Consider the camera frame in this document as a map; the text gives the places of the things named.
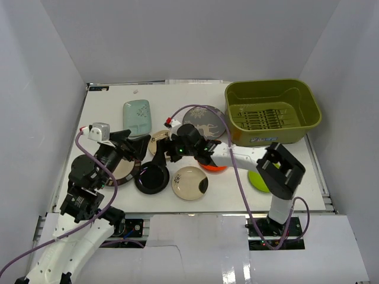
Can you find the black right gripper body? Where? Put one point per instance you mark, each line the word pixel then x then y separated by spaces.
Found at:
pixel 176 143

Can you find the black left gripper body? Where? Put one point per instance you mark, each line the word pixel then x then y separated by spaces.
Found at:
pixel 125 145

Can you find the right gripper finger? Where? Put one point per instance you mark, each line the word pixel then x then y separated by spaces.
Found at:
pixel 175 153
pixel 159 159

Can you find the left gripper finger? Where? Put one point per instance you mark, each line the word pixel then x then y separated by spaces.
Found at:
pixel 120 137
pixel 139 145

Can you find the cream plate with calligraphy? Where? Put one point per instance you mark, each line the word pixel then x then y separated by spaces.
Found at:
pixel 160 135

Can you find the cream plate with striped rim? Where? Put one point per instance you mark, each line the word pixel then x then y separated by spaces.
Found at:
pixel 126 171

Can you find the grey reindeer snowflake plate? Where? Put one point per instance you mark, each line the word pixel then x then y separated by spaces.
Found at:
pixel 208 123

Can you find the pale green rectangular plate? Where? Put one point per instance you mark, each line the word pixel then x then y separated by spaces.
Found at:
pixel 137 117

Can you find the orange round plate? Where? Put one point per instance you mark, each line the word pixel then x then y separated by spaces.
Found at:
pixel 214 169

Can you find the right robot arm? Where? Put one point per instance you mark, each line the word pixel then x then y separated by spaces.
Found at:
pixel 279 169

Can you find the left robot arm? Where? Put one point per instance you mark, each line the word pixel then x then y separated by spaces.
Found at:
pixel 82 225

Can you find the olive green plastic bin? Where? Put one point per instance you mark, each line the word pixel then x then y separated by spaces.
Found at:
pixel 261 112

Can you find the cream plate with black blotch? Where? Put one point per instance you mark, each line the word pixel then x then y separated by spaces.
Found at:
pixel 190 183

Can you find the black round plate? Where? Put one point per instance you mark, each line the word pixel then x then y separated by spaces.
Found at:
pixel 151 178

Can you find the black label sticker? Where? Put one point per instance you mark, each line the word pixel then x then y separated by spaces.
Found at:
pixel 98 88

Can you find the lime green round plate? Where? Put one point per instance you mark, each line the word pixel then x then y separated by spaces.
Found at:
pixel 257 182

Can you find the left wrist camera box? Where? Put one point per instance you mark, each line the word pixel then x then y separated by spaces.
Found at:
pixel 99 132

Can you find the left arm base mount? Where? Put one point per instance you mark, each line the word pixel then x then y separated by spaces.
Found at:
pixel 128 234

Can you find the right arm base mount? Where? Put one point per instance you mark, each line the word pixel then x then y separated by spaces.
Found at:
pixel 272 235

